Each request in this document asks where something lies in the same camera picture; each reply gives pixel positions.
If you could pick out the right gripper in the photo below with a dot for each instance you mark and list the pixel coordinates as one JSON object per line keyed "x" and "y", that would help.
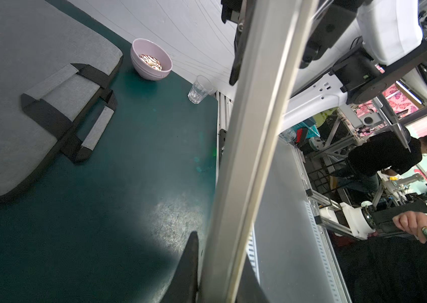
{"x": 308, "y": 28}

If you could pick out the person in black shirt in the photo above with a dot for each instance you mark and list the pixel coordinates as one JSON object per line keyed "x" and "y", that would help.
{"x": 383, "y": 153}

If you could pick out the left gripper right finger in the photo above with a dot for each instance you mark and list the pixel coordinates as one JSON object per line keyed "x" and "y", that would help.
{"x": 249, "y": 290}

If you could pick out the clear plastic cup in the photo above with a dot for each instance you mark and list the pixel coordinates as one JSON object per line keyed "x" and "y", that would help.
{"x": 200, "y": 89}

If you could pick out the grey laptop sleeve back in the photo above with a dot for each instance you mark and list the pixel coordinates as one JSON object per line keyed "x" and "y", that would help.
{"x": 55, "y": 95}

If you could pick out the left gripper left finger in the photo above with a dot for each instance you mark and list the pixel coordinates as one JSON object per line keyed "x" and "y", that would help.
{"x": 184, "y": 284}

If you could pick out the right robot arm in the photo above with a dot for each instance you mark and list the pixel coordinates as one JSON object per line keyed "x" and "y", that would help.
{"x": 392, "y": 45}

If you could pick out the operator hand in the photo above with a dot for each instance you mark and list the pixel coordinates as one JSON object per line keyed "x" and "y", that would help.
{"x": 412, "y": 223}

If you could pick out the aluminium front rail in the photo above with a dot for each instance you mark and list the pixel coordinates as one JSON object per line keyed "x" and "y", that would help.
{"x": 288, "y": 251}

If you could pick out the pink bowl with snacks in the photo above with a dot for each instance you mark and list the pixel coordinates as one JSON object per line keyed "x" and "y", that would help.
{"x": 150, "y": 61}

